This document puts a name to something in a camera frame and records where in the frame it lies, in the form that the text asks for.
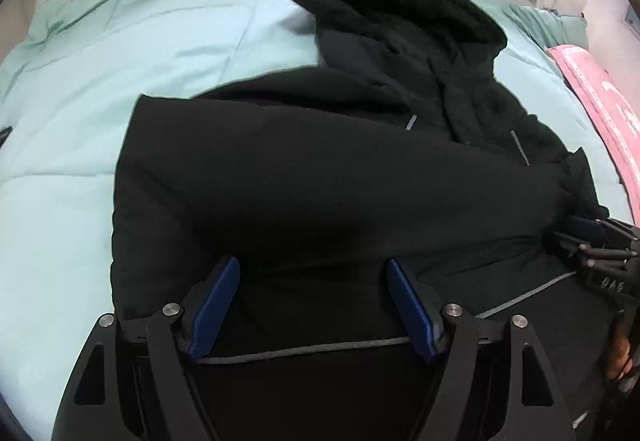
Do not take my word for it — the light green quilt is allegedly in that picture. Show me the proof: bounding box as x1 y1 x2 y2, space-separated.
0 0 632 441

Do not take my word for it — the person's right hand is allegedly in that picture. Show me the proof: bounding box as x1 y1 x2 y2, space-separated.
606 321 640 380

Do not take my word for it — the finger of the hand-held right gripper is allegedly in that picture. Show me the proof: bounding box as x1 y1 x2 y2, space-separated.
567 215 640 244
550 232 638 273

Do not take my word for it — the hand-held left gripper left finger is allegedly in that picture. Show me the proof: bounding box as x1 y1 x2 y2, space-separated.
52 255 241 441

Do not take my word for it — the black hooded jacket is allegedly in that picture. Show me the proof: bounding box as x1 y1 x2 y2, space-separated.
111 0 640 441

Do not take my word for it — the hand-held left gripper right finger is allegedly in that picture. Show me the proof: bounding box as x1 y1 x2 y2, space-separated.
384 257 577 441

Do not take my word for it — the pink pillow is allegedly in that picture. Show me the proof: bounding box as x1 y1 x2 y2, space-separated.
545 42 640 218

